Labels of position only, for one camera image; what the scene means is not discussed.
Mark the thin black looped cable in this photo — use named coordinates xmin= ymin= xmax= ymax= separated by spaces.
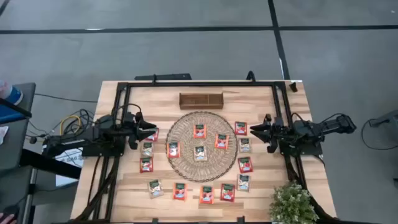
xmin=361 ymin=118 xmax=398 ymax=151

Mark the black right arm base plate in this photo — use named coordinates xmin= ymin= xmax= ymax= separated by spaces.
xmin=279 ymin=144 xmax=323 ymax=157

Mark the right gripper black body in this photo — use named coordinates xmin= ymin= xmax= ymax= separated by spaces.
xmin=266 ymin=113 xmax=293 ymax=154

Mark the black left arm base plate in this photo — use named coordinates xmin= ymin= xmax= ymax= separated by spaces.
xmin=81 ymin=144 xmax=126 ymax=157

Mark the small green potted plant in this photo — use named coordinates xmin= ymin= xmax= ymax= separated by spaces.
xmin=269 ymin=180 xmax=320 ymax=224

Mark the thin black floor cable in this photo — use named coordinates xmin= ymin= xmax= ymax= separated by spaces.
xmin=34 ymin=92 xmax=98 ymax=103

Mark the grey desk panel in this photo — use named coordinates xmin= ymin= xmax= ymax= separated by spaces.
xmin=0 ymin=164 xmax=35 ymax=224

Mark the black metal table frame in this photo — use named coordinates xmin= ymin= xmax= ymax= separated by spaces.
xmin=73 ymin=81 xmax=341 ymax=224

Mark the black floor cable tangle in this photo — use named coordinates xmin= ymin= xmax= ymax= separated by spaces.
xmin=26 ymin=108 xmax=96 ymax=147

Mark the beige tea packet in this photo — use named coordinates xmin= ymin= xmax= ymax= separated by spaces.
xmin=193 ymin=146 xmax=208 ymax=162
xmin=147 ymin=179 xmax=165 ymax=199
xmin=239 ymin=138 xmax=252 ymax=153
xmin=141 ymin=142 xmax=154 ymax=157
xmin=237 ymin=174 xmax=251 ymax=192

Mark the round woven placemat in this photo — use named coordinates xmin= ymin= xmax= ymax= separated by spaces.
xmin=165 ymin=111 xmax=239 ymax=183

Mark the person's hand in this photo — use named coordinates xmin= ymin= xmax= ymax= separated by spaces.
xmin=0 ymin=212 xmax=18 ymax=224

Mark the grey side table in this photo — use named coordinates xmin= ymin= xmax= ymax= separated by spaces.
xmin=0 ymin=82 xmax=37 ymax=170

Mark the blue folder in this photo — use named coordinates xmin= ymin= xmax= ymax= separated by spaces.
xmin=0 ymin=104 xmax=27 ymax=124

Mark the yellow cable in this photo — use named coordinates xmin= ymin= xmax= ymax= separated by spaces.
xmin=59 ymin=114 xmax=82 ymax=135

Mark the black power strip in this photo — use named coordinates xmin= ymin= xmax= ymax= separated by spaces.
xmin=134 ymin=73 xmax=192 ymax=81

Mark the blue and white bottle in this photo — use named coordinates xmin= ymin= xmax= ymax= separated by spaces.
xmin=0 ymin=80 xmax=24 ymax=106

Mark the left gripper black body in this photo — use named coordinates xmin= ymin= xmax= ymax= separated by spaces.
xmin=123 ymin=111 xmax=147 ymax=151

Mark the orange tea packet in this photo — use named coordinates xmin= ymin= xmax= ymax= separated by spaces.
xmin=215 ymin=134 xmax=229 ymax=150
xmin=193 ymin=124 xmax=207 ymax=139
xmin=173 ymin=182 xmax=188 ymax=202
xmin=167 ymin=141 xmax=182 ymax=159
xmin=199 ymin=185 xmax=215 ymax=205

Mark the black computer mouse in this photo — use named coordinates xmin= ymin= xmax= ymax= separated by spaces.
xmin=0 ymin=204 xmax=20 ymax=218

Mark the black desk beam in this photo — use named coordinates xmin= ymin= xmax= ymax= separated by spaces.
xmin=19 ymin=148 xmax=82 ymax=180

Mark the grey chair base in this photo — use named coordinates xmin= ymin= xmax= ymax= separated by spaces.
xmin=368 ymin=108 xmax=398 ymax=138

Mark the black cable bundle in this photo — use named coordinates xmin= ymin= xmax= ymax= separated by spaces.
xmin=74 ymin=155 xmax=121 ymax=222
xmin=284 ymin=155 xmax=307 ymax=187

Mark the red tea packet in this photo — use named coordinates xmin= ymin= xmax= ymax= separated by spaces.
xmin=234 ymin=121 xmax=248 ymax=136
xmin=220 ymin=183 xmax=236 ymax=203
xmin=139 ymin=157 xmax=154 ymax=174
xmin=238 ymin=156 xmax=254 ymax=174
xmin=146 ymin=128 xmax=160 ymax=142

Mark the white paper sheet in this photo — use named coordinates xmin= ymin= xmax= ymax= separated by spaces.
xmin=55 ymin=148 xmax=84 ymax=187

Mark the white paper scrap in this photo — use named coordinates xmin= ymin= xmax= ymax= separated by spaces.
xmin=0 ymin=126 xmax=9 ymax=146

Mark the black bar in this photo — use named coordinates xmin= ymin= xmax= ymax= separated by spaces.
xmin=0 ymin=98 xmax=33 ymax=118

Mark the wooden compartment tea box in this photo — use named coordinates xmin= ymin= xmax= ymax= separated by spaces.
xmin=178 ymin=92 xmax=224 ymax=110

